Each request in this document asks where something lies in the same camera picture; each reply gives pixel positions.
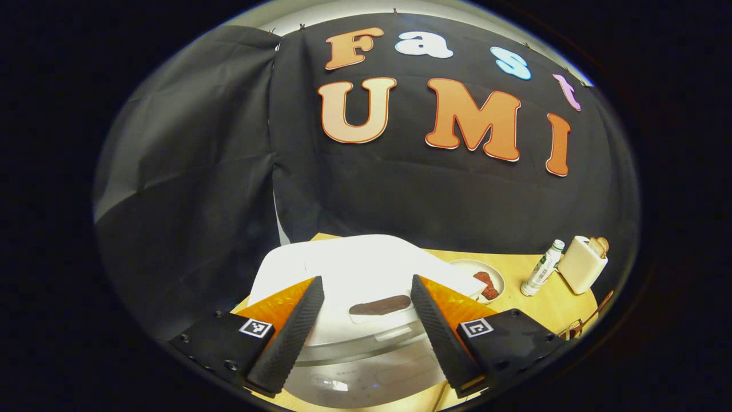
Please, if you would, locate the white rice cooker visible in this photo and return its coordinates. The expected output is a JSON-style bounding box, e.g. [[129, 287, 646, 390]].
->
[[246, 233, 488, 409]]

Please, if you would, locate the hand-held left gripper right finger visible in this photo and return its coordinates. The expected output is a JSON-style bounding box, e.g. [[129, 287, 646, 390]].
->
[[410, 275, 572, 399]]

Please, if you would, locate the black backdrop cloth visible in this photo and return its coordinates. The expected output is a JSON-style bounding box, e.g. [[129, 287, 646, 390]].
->
[[94, 13, 640, 339]]

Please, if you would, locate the red meat piece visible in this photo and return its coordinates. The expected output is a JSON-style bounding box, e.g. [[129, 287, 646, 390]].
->
[[473, 270, 500, 302]]

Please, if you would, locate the clear glass chopstick holder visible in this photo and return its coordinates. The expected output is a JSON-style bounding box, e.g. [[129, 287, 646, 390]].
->
[[557, 319, 584, 342]]

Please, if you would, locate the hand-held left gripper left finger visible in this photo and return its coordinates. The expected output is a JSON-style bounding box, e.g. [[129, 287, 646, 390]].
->
[[167, 276, 325, 397]]

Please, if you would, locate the white oval plate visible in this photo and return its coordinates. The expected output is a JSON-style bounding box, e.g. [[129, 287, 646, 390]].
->
[[448, 259, 507, 304]]

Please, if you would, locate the white toaster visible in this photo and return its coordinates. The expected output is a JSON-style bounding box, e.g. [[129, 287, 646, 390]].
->
[[557, 235, 609, 295]]

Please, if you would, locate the white bottle with green label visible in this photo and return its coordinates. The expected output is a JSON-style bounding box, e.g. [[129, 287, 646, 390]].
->
[[520, 239, 566, 298]]

